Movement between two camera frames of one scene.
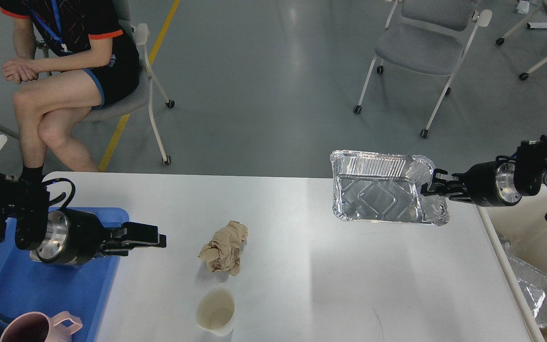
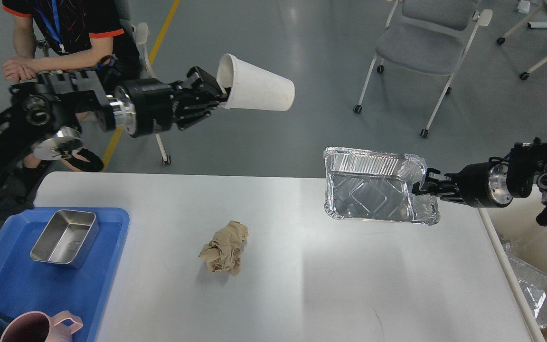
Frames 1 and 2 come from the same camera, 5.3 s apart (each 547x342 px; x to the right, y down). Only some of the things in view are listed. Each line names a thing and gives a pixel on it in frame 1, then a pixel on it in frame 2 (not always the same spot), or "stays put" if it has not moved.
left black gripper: [75, 236] -> [146, 106]
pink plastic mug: [38, 327] stays put
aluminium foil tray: [380, 186] stays put
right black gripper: [490, 184] stays put
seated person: [72, 56] stays put
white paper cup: [215, 309] -> [252, 88]
